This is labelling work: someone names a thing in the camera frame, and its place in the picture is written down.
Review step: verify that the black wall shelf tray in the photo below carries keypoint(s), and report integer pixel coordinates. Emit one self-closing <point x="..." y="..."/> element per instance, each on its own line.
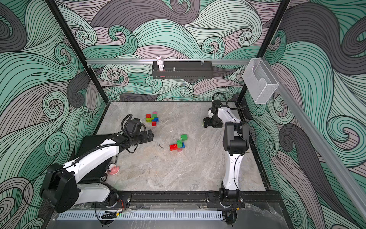
<point x="183" y="70"/>

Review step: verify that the white rabbit figurine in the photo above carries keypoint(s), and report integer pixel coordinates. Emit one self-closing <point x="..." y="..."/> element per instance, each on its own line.
<point x="160" y="63"/>

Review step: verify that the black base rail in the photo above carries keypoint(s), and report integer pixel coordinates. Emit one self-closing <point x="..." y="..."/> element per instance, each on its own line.
<point x="212" y="199"/>

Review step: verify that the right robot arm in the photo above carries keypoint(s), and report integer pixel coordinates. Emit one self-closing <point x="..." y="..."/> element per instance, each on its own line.
<point x="235" y="143"/>

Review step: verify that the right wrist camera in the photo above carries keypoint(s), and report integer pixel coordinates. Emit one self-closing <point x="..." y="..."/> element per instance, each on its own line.
<point x="210" y="114"/>

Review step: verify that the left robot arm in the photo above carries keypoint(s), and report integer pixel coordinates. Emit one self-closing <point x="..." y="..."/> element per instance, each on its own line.
<point x="61" y="187"/>

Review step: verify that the pink white small toy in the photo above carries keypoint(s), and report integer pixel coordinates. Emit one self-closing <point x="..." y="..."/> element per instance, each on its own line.
<point x="113" y="169"/>

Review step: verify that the black flat pad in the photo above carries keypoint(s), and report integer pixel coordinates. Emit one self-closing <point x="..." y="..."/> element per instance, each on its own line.
<point x="94" y="166"/>

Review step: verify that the white slotted cable duct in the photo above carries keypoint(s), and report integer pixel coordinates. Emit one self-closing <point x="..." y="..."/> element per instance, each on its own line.
<point x="144" y="215"/>

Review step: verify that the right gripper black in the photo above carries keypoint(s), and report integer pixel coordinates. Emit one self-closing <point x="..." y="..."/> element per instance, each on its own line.
<point x="208" y="123"/>

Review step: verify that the clear plastic wall box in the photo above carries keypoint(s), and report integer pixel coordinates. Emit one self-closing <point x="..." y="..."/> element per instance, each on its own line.
<point x="260" y="80"/>

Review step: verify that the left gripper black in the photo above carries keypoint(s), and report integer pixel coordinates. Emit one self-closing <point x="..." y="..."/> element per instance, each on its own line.
<point x="146" y="139"/>

